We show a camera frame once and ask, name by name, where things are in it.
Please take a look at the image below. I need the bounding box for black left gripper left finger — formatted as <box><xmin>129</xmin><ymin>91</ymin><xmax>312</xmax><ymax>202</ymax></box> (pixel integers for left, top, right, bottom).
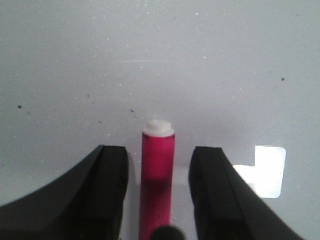
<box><xmin>0</xmin><ymin>145</ymin><xmax>129</xmax><ymax>240</ymax></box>

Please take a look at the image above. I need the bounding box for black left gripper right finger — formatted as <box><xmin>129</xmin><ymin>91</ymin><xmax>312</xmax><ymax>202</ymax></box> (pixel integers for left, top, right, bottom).
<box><xmin>188</xmin><ymin>146</ymin><xmax>301</xmax><ymax>240</ymax></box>

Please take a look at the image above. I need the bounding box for pink marker pen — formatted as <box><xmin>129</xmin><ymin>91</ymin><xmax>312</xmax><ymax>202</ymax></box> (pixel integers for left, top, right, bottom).
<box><xmin>139</xmin><ymin>119</ymin><xmax>175</xmax><ymax>240</ymax></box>

